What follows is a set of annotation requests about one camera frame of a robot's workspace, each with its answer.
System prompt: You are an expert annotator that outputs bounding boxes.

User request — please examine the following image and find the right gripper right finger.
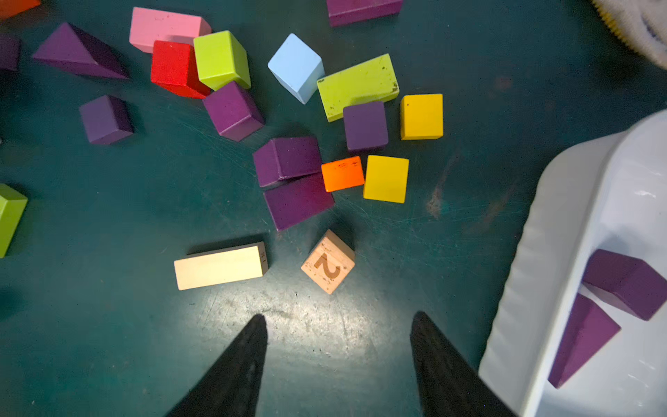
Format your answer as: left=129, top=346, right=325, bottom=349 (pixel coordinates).
left=410, top=311, right=515, bottom=416

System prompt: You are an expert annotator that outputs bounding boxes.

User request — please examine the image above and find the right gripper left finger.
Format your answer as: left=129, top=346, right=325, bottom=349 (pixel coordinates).
left=168, top=314, right=267, bottom=416

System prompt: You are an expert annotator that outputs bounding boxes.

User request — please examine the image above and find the purple wedge block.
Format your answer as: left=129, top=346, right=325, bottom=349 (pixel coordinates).
left=548, top=294, right=621, bottom=389

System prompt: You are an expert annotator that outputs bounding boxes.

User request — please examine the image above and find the white storage bin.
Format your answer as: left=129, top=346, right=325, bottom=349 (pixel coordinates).
left=479, top=111, right=666, bottom=416

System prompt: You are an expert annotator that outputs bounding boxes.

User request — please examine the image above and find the pale wooden long block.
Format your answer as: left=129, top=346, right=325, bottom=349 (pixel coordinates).
left=174, top=242, right=269, bottom=291

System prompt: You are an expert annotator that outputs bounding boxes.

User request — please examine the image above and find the wooden number cube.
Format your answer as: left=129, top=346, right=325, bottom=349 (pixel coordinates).
left=300, top=230, right=355, bottom=295

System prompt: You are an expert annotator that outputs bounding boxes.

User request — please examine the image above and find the yellow cube lower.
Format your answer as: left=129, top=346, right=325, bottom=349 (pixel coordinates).
left=363, top=155, right=409, bottom=203

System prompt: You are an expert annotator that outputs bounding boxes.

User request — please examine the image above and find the small orange block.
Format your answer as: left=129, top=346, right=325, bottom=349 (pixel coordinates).
left=321, top=156, right=365, bottom=193

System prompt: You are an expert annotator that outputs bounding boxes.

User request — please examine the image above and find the yellow cube upper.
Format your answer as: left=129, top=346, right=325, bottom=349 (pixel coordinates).
left=401, top=94, right=444, bottom=141

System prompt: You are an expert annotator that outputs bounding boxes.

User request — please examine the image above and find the purple cube by yellow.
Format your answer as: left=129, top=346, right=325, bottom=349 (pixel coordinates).
left=343, top=101, right=389, bottom=152

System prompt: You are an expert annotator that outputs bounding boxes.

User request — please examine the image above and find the purple cube by lime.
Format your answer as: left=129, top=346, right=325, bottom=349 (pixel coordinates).
left=203, top=82, right=264, bottom=142

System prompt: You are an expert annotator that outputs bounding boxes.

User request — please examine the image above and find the lime green bar block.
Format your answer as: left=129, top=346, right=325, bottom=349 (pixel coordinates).
left=0, top=184, right=29, bottom=258

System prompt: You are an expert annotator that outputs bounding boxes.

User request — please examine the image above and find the purple cube small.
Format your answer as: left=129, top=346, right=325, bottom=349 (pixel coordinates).
left=79, top=95, right=134, bottom=145

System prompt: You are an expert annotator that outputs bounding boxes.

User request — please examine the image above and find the lime green long block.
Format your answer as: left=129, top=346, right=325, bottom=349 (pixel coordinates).
left=317, top=54, right=400, bottom=123

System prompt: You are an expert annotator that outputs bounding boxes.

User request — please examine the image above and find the light blue cube block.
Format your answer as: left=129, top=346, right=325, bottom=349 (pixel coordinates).
left=267, top=33, right=325, bottom=104

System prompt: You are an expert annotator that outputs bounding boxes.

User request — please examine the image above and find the red cube block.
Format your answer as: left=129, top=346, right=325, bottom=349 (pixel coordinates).
left=150, top=40, right=211, bottom=99

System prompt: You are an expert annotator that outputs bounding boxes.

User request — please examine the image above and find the lime green cube block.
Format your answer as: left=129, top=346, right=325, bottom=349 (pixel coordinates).
left=194, top=31, right=252, bottom=90

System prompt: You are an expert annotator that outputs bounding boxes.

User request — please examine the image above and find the pink rectangular block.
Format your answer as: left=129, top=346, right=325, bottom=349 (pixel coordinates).
left=129, top=7, right=212, bottom=54

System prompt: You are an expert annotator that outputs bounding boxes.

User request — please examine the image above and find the purple triangle prism block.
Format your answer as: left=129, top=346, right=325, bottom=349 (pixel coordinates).
left=32, top=23, right=130, bottom=79

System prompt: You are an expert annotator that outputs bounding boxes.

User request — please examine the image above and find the purple block by blue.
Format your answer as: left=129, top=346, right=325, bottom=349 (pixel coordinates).
left=0, top=33, right=21, bottom=71

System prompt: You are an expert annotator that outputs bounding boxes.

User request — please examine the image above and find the white knit work glove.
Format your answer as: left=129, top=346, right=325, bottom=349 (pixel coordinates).
left=592, top=0, right=666, bottom=70

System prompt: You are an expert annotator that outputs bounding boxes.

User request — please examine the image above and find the red rectangular block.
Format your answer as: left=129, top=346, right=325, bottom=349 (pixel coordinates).
left=0, top=0, right=41, bottom=20

